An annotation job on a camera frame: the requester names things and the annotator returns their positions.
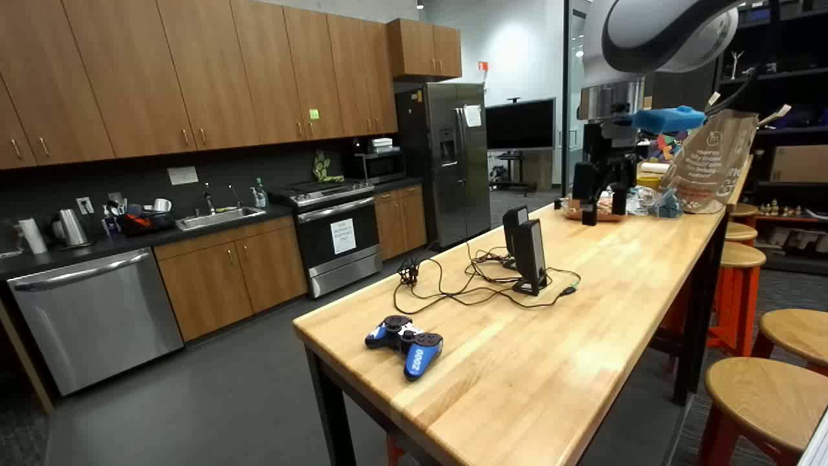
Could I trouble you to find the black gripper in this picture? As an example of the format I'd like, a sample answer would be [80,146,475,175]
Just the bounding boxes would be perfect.
[572,119,643,227]

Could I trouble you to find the bagged hot dog buns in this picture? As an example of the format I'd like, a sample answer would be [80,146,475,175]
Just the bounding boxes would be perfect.
[563,194,630,225]

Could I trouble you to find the yellow package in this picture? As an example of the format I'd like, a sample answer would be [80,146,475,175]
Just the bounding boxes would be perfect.
[634,159,676,192]

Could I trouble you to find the crumpled small plastic bags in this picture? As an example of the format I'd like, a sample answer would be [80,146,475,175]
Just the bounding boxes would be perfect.
[625,183,687,220]

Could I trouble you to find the black television cart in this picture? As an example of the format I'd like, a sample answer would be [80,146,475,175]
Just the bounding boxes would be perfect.
[489,146,556,194]

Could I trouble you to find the black flat screen television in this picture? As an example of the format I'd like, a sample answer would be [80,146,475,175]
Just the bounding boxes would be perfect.
[484,95,559,153]

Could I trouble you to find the large clear plastic bag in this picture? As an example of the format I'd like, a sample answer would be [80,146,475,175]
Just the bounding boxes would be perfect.
[666,106,763,218]

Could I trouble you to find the round wooden stool orange legs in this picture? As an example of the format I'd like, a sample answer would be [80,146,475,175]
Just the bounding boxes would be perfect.
[751,304,828,376]
[696,354,828,466]
[723,220,762,249]
[706,240,770,356]
[731,201,763,227]

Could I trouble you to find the stainless steel refrigerator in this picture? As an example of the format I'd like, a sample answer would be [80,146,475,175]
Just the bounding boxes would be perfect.
[394,79,494,253]

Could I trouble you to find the brown cardboard box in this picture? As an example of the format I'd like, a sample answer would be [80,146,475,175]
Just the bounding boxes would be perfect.
[770,141,828,187]

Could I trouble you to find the narrow brown base cabinet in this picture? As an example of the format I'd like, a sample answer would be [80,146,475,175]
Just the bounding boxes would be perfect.
[372,181,431,263]

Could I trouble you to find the black storage shelf unit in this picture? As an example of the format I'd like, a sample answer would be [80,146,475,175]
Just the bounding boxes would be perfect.
[711,0,828,280]

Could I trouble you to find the small brown cabinet over refrigerator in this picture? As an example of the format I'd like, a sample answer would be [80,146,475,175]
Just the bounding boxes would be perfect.
[384,16,463,82]

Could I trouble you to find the black microwave oven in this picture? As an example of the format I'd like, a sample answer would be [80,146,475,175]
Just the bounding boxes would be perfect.
[348,146,407,183]

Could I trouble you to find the blue and black game controller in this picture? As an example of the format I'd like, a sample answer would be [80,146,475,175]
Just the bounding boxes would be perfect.
[363,313,445,382]

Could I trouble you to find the white paper on oven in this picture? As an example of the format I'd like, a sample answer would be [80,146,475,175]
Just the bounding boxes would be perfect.
[330,214,361,259]

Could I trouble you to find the stainless steel oven range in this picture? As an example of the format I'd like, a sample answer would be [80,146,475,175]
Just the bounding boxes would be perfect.
[291,179,387,299]

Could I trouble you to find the small green plant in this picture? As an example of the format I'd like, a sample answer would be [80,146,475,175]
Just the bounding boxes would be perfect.
[310,149,348,187]

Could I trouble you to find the kitchen sink with faucet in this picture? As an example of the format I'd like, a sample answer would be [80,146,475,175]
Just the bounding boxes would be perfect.
[174,179,273,234]

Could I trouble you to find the wide brown base cabinet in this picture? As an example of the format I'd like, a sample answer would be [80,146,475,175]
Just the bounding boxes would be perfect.
[152,214,310,343]

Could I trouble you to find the red and black dish rack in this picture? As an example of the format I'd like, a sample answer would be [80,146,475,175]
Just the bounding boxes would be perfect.
[116,209,162,237]

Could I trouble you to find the stainless steel dishwasher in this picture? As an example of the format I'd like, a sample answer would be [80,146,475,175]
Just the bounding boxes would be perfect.
[6,246,187,399]

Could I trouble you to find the silver electric kettle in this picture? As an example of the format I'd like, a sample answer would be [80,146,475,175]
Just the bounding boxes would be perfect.
[50,207,94,250]

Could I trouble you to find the white paper towel roll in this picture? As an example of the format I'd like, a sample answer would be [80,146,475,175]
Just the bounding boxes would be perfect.
[19,214,53,259]

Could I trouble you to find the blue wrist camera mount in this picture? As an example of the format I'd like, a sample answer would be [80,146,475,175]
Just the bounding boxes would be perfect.
[632,104,709,137]

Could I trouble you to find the tangled black speaker cables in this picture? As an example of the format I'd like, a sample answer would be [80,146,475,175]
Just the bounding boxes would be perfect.
[392,243,586,319]

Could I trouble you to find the black metal table frame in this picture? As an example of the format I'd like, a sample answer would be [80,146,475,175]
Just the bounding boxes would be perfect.
[300,205,736,466]

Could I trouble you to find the white wall outlet plate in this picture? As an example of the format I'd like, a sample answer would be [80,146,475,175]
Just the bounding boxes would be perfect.
[165,162,203,189]

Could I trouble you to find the brown wooden wall cabinets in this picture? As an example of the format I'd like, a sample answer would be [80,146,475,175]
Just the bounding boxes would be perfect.
[0,0,401,172]

